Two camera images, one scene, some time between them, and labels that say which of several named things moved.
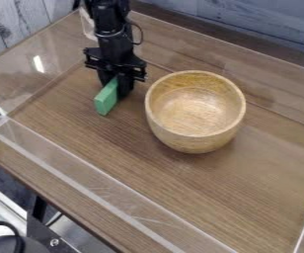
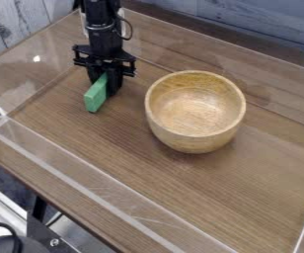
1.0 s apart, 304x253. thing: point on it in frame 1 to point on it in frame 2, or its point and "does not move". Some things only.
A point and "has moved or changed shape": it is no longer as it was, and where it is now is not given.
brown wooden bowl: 194,109 does not move
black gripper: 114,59 to 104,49
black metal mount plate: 40,233 does not move
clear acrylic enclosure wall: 205,158 does not move
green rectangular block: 106,98 has moved or changed shape
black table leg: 39,209 does not move
